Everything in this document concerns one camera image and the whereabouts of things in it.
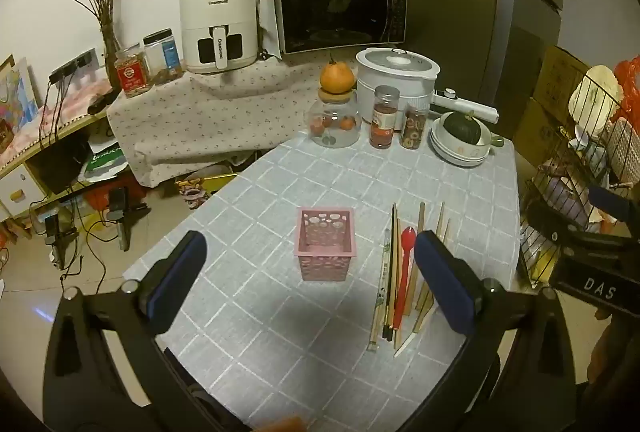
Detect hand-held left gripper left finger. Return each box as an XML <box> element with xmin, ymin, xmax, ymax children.
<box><xmin>42</xmin><ymin>230</ymin><xmax>211</xmax><ymax>432</ymax></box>

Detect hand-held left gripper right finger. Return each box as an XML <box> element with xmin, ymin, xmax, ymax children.
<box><xmin>400</xmin><ymin>230</ymin><xmax>601</xmax><ymax>432</ymax></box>

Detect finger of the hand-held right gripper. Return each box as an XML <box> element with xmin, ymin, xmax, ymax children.
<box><xmin>524</xmin><ymin>200</ymin><xmax>640</xmax><ymax>258</ymax></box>
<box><xmin>589</xmin><ymin>186</ymin><xmax>640</xmax><ymax>225</ymax></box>

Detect dark brown chopstick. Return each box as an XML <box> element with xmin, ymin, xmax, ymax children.
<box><xmin>382</xmin><ymin>203</ymin><xmax>400</xmax><ymax>343</ymax></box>

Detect red plastic spoon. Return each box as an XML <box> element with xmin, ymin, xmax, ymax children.
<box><xmin>392</xmin><ymin>227</ymin><xmax>417</xmax><ymax>332</ymax></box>

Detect white-tipped utensil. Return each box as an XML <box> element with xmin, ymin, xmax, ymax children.
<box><xmin>393</xmin><ymin>307</ymin><xmax>436</xmax><ymax>358</ymax></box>

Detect pink perforated utensil holder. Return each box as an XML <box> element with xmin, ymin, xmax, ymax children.
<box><xmin>295</xmin><ymin>207</ymin><xmax>358</xmax><ymax>283</ymax></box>

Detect woven basket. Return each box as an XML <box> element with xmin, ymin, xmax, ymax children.
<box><xmin>606</xmin><ymin>118</ymin><xmax>640</xmax><ymax>184</ymax></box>

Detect gold printed box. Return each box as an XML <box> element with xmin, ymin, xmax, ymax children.
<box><xmin>175</xmin><ymin>172</ymin><xmax>242</xmax><ymax>211</ymax></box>

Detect black handheld tool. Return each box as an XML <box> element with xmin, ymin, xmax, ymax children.
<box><xmin>42</xmin><ymin>212</ymin><xmax>82</xmax><ymax>271</ymax></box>
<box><xmin>106</xmin><ymin>187</ymin><xmax>152</xmax><ymax>253</ymax></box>

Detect grey checked tablecloth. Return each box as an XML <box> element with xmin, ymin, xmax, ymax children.
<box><xmin>122</xmin><ymin>127</ymin><xmax>521</xmax><ymax>432</ymax></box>

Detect cardboard box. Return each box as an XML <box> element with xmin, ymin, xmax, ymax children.
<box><xmin>532</xmin><ymin>44</ymin><xmax>591</xmax><ymax>113</ymax></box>
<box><xmin>512</xmin><ymin>97</ymin><xmax>568</xmax><ymax>168</ymax></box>

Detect red box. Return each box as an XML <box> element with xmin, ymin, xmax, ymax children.
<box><xmin>84</xmin><ymin>177</ymin><xmax>147</xmax><ymax>214</ymax></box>

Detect cream round plate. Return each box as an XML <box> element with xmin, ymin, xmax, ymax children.
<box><xmin>570</xmin><ymin>64</ymin><xmax>622</xmax><ymax>124</ymax></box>

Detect white ceramic bowl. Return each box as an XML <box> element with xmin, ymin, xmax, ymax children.
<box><xmin>433</xmin><ymin>112</ymin><xmax>505</xmax><ymax>154</ymax></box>
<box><xmin>430</xmin><ymin>132</ymin><xmax>492</xmax><ymax>168</ymax></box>

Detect red plastic bag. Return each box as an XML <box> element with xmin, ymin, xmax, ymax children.
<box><xmin>612</xmin><ymin>57</ymin><xmax>640</xmax><ymax>123</ymax></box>

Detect green and white bag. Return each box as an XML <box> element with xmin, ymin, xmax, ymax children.
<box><xmin>82</xmin><ymin>146</ymin><xmax>129</xmax><ymax>179</ymax></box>

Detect dark green squash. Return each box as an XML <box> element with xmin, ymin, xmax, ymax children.
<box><xmin>444</xmin><ymin>111</ymin><xmax>483</xmax><ymax>145</ymax></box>

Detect white floral tablecloth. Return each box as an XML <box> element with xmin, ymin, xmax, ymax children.
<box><xmin>106</xmin><ymin>54</ymin><xmax>361</xmax><ymax>188</ymax></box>

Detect spice jar with brown rings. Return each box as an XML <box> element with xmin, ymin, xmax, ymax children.
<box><xmin>399</xmin><ymin>104</ymin><xmax>430</xmax><ymax>150</ymax></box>

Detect black speaker box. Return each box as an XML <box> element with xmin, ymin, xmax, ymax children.
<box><xmin>27</xmin><ymin>132</ymin><xmax>92</xmax><ymax>196</ymax></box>

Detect red label spice jar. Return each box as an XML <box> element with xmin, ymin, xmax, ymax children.
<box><xmin>369</xmin><ymin>85</ymin><xmax>401</xmax><ymax>149</ymax></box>

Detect black remote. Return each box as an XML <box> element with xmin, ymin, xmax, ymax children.
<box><xmin>87</xmin><ymin>91</ymin><xmax>119</xmax><ymax>116</ymax></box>

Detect white drawer cabinet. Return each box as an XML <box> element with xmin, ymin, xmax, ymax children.
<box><xmin>0</xmin><ymin>162</ymin><xmax>45</xmax><ymax>219</ymax></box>

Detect round glass jar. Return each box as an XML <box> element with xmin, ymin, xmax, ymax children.
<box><xmin>305</xmin><ymin>92</ymin><xmax>362</xmax><ymax>149</ymax></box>

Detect pink patterned cloth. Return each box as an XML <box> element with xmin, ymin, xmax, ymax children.
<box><xmin>37</xmin><ymin>77</ymin><xmax>114</xmax><ymax>129</ymax></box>

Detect blue label clear jar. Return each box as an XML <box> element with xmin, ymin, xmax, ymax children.
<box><xmin>143</xmin><ymin>28</ymin><xmax>183</xmax><ymax>86</ymax></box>

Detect white rice cooker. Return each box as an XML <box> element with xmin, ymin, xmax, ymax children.
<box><xmin>356</xmin><ymin>48</ymin><xmax>441</xmax><ymax>125</ymax></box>

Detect brown vase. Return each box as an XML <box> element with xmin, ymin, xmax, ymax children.
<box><xmin>101</xmin><ymin>26</ymin><xmax>124</xmax><ymax>89</ymax></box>

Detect black power strip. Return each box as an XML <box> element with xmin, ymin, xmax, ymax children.
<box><xmin>49</xmin><ymin>49</ymin><xmax>97</xmax><ymax>83</ymax></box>

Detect large orange fruit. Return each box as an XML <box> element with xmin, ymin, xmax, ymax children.
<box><xmin>320</xmin><ymin>59</ymin><xmax>357</xmax><ymax>95</ymax></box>

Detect grey refrigerator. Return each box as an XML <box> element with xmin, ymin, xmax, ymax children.
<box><xmin>390</xmin><ymin>0</ymin><xmax>566</xmax><ymax>140</ymax></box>

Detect framed picture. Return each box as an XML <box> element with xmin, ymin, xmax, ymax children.
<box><xmin>0</xmin><ymin>54</ymin><xmax>40</xmax><ymax>148</ymax></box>

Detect white air fryer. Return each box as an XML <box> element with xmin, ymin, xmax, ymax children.
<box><xmin>179</xmin><ymin>0</ymin><xmax>258</xmax><ymax>74</ymax></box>

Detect black microwave oven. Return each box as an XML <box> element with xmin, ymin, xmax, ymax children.
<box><xmin>257</xmin><ymin>0</ymin><xmax>408</xmax><ymax>58</ymax></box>

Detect black wire rack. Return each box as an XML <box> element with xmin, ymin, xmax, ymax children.
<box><xmin>517</xmin><ymin>67</ymin><xmax>640</xmax><ymax>290</ymax></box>

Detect white cylindrical handle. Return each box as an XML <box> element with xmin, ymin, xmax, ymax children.
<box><xmin>432</xmin><ymin>89</ymin><xmax>501</xmax><ymax>124</ymax></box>

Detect black cable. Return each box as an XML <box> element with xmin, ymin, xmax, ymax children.
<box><xmin>37</xmin><ymin>79</ymin><xmax>68</xmax><ymax>148</ymax></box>

